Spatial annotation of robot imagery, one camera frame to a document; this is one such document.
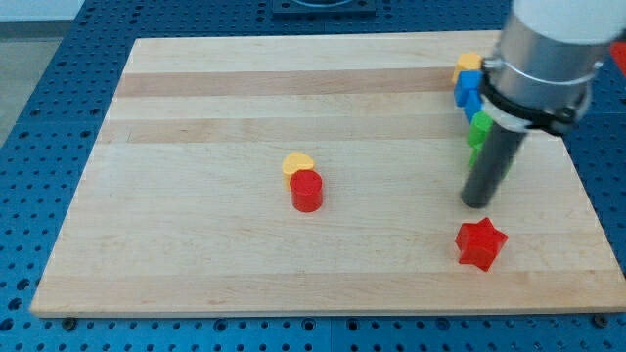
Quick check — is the red cylinder block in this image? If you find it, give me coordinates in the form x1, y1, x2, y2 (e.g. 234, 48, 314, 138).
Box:
290, 170, 323, 212

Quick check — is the green block lower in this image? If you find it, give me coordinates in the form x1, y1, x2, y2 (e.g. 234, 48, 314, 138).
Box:
468, 143, 483, 167

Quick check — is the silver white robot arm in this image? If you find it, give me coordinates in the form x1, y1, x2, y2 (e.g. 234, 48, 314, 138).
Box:
481, 0, 625, 135

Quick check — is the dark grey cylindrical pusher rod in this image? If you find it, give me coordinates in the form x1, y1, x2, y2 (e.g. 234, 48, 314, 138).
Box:
461, 123, 527, 208

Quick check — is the wooden board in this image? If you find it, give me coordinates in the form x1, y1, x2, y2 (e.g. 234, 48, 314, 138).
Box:
30, 31, 625, 318

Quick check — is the green block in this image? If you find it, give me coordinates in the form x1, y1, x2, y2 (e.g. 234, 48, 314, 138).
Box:
468, 143, 483, 167
467, 111, 493, 148

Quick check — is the green block upper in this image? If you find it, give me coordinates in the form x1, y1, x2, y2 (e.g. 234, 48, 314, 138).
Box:
467, 111, 493, 148

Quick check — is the blue block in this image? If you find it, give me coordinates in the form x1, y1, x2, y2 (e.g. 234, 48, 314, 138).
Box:
454, 70, 483, 107
463, 90, 482, 123

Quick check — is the yellow block at back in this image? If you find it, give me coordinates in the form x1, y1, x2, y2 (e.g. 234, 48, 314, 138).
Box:
451, 52, 483, 84

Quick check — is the red star block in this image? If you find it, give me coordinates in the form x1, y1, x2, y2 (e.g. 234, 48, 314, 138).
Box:
455, 217, 509, 272

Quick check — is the yellow heart block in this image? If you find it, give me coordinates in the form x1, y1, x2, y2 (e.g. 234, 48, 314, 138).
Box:
282, 152, 316, 190

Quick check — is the blue block upper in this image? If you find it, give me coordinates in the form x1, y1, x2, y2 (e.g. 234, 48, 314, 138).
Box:
454, 70, 483, 107

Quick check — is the red object at edge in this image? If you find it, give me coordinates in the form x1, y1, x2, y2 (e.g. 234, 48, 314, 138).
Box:
610, 41, 626, 75

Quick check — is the blue block lower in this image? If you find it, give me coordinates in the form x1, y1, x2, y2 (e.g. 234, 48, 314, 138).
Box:
463, 90, 482, 123

